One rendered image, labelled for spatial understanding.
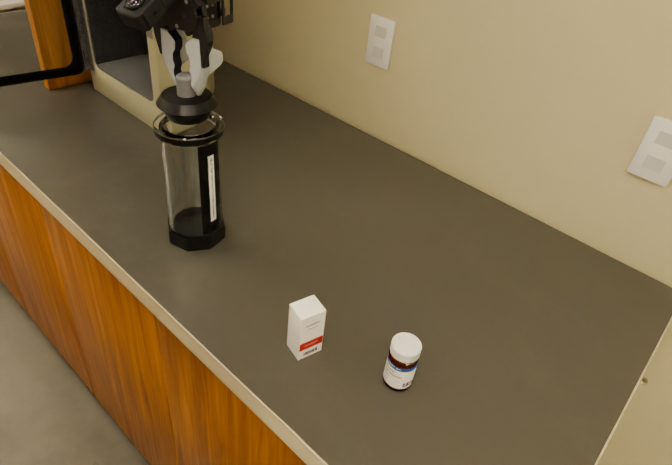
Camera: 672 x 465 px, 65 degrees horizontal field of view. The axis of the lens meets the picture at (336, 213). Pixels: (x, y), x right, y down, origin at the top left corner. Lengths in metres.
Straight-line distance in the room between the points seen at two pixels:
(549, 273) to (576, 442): 0.34
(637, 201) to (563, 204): 0.14
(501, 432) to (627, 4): 0.71
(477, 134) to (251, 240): 0.55
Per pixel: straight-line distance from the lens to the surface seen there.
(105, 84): 1.48
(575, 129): 1.13
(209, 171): 0.88
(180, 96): 0.84
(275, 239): 0.98
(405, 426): 0.76
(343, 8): 1.37
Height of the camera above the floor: 1.57
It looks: 37 degrees down
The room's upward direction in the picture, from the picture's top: 7 degrees clockwise
